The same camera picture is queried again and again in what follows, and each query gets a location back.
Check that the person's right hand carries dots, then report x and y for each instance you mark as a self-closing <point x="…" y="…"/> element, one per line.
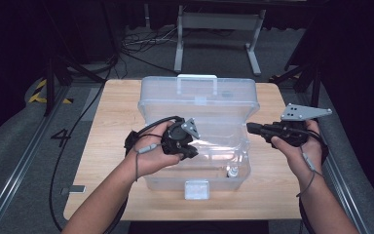
<point x="305" y="162"/>

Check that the small white bottle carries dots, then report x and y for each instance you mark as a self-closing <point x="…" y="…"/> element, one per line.
<point x="232" y="172"/>

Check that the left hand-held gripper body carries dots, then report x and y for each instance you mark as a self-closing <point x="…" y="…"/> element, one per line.
<point x="175" y="138"/>

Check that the aluminium floor rail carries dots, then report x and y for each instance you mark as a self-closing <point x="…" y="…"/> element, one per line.
<point x="19" y="172"/>
<point x="347" y="195"/>

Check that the clear plastic storage box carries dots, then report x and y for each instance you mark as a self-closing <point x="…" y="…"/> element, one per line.
<point x="162" y="97"/>

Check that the person's dark clothing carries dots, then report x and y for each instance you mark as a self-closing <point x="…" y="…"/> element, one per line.
<point x="198" y="228"/>

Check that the grey-legged desk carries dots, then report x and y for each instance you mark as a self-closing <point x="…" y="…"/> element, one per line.
<point x="220" y="21"/>

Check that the yellow black floor tape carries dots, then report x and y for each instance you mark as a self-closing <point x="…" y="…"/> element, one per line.
<point x="35" y="97"/>

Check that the person's left hand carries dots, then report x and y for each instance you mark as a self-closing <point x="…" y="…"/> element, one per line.
<point x="149" y="161"/>

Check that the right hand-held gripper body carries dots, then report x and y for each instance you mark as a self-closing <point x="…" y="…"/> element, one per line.
<point x="292" y="133"/>

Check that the black tripod stand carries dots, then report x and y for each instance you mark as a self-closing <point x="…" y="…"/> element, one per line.
<point x="56" y="71"/>
<point x="308" y="81"/>

